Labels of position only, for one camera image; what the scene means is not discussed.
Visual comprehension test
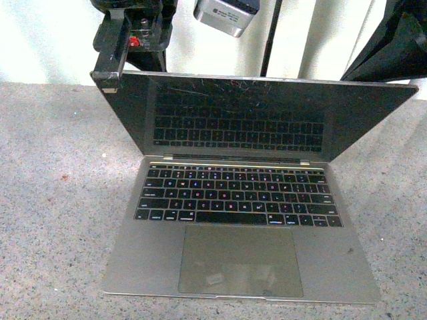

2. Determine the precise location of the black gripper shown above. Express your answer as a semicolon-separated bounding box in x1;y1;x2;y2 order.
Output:
90;1;176;93

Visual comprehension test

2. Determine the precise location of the grey camera box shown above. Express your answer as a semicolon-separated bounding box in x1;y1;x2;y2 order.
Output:
193;0;260;37

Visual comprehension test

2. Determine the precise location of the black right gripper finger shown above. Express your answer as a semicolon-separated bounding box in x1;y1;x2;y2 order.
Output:
341;0;426;82

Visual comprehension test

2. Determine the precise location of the grey laptop with black keyboard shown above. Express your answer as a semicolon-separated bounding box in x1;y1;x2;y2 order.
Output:
103;71;417;304

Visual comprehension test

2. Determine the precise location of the blue desk lamp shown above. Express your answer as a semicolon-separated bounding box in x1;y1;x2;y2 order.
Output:
260;0;282;77

